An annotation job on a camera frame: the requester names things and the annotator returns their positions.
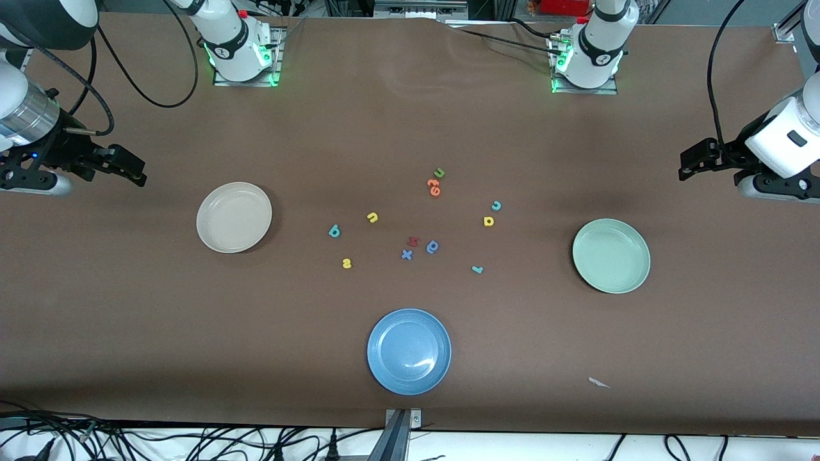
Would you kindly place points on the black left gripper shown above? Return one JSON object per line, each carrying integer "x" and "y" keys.
{"x": 731, "y": 155}

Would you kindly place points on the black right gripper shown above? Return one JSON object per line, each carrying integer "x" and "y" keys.
{"x": 66, "y": 150}

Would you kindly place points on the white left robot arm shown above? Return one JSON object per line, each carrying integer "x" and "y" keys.
{"x": 599, "y": 54}

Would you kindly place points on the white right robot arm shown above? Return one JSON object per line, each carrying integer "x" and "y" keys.
{"x": 234, "y": 48}

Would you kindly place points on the beige brown plate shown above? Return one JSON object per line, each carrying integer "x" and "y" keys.
{"x": 234, "y": 218}

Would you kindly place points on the light green plate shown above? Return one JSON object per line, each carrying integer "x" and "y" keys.
{"x": 611, "y": 256}

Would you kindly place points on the brown table cover sheet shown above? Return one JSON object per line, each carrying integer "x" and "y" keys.
{"x": 128, "y": 320}

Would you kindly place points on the red box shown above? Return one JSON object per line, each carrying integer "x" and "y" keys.
{"x": 564, "y": 6}

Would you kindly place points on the white paper scrap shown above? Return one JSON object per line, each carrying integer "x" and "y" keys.
{"x": 598, "y": 382}

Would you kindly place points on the orange letter pair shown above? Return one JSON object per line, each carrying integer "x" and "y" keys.
{"x": 434, "y": 187}

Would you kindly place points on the blue letter a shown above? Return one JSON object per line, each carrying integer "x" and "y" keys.
{"x": 433, "y": 247}

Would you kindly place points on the grey device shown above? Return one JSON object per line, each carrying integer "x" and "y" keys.
{"x": 419, "y": 8}

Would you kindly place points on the blue plate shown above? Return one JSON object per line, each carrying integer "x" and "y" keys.
{"x": 409, "y": 351}

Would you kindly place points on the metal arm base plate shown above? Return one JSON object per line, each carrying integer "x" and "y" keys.
{"x": 586, "y": 91}
{"x": 246, "y": 84}

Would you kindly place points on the aluminium frame rail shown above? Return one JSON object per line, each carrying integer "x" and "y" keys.
{"x": 783, "y": 32}

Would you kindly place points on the dark aluminium post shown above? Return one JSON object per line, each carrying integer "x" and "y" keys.
{"x": 392, "y": 442}

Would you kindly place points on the silver metal bracket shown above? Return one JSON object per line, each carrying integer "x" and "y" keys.
{"x": 415, "y": 418}

